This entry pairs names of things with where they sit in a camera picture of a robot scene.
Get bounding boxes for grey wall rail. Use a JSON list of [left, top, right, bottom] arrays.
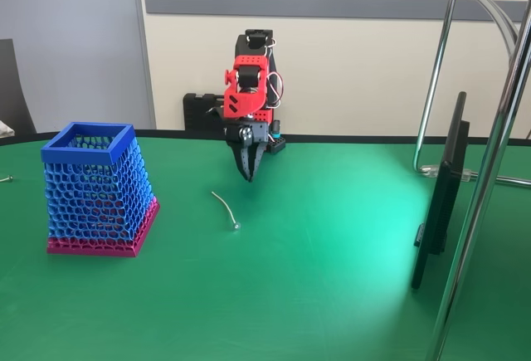
[[144, 0, 529, 23]]

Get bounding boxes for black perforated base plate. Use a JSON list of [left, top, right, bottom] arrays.
[[264, 134, 288, 155]]

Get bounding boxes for blue and pink lattice basket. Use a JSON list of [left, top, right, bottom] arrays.
[[40, 121, 161, 259]]

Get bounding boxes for green table cloth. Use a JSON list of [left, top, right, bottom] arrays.
[[0, 129, 531, 361]]

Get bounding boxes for chrome tube stand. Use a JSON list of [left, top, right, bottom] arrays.
[[412, 0, 531, 361]]

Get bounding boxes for black plastic tool case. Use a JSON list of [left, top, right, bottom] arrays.
[[183, 92, 227, 132]]

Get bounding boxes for red white servo wires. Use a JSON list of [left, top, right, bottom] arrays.
[[264, 38, 286, 110]]

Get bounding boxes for clear plastic clip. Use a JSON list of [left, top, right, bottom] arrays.
[[421, 163, 478, 182]]

